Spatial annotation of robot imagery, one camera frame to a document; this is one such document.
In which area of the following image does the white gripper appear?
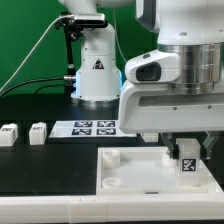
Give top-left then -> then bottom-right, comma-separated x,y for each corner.
118,81 -> 224,160

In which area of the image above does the white square tabletop tray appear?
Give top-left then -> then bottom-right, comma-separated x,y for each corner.
96,147 -> 222,195

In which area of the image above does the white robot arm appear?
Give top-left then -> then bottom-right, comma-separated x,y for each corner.
59,0 -> 224,135

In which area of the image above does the white L-shaped fence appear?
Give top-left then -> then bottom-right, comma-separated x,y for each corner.
0,150 -> 224,224

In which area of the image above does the white marker sheet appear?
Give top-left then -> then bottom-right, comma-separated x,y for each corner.
50,120 -> 135,138

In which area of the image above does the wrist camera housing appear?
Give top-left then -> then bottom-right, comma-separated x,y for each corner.
125,49 -> 181,83

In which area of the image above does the black camera on stand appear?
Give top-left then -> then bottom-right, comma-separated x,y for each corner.
55,12 -> 108,76

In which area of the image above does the white cable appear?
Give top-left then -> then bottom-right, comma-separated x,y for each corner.
0,14 -> 74,94

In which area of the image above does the black cable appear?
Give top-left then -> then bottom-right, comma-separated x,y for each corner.
0,77 -> 76,99

